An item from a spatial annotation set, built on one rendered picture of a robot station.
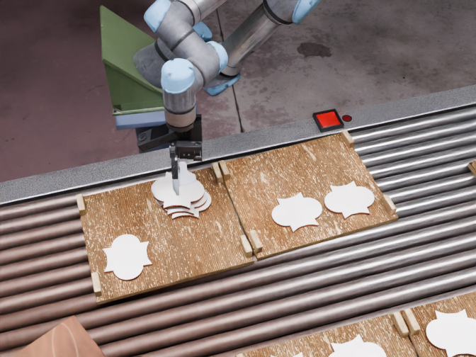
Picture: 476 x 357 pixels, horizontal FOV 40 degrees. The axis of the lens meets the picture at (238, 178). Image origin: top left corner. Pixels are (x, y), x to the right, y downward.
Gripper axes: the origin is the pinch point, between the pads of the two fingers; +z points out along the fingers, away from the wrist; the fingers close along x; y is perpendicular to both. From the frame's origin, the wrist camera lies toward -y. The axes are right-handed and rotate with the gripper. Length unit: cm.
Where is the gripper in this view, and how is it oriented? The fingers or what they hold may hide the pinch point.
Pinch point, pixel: (176, 174)
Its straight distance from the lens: 172.0
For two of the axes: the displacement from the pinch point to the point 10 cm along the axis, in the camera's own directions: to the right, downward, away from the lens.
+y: 10.0, -0.1, 0.3
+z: -0.2, 6.8, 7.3
